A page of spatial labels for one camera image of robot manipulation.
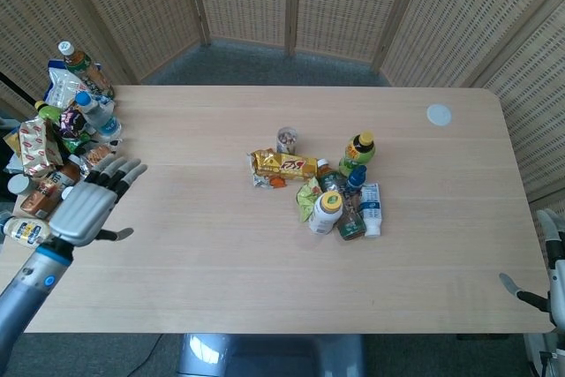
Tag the yellow and white drink bottle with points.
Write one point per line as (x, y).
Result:
(26, 231)

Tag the brown bottle with green label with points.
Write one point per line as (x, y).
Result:
(351, 224)

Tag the yellow snack package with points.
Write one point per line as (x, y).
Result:
(282, 166)

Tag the green crumpled snack bag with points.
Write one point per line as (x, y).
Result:
(306, 200)

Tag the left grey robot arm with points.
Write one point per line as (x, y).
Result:
(31, 284)

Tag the purple snack bag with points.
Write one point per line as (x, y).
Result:
(73, 123)

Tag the white bottle with blue label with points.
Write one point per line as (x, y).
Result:
(371, 211)

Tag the tea bottle with white cap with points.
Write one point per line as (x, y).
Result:
(329, 176)

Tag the blue sports drink bottle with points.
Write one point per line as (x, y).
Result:
(356, 178)

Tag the brown coffee drink bottle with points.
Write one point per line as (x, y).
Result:
(48, 193)

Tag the orange snack packet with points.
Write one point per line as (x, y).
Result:
(98, 156)

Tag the large tea bottle white cap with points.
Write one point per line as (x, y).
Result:
(84, 68)

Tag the clear water bottle blue cap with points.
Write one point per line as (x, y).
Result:
(99, 116)

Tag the small green bottle yellow cap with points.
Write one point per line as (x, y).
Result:
(46, 111)

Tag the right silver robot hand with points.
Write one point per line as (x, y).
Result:
(557, 271)

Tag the white bottle with yellow cap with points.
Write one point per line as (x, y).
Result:
(326, 213)

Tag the grey lidded can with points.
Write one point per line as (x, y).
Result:
(20, 185)

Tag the grey robot torso base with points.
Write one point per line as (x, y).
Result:
(269, 357)

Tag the white and blue snack bag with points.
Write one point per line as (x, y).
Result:
(62, 85)

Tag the green bottle with yellow cap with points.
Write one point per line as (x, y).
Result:
(356, 152)

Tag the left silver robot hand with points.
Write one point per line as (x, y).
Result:
(81, 209)

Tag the clear jar of nuts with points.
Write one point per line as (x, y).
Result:
(287, 140)

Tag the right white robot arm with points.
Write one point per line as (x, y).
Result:
(549, 352)

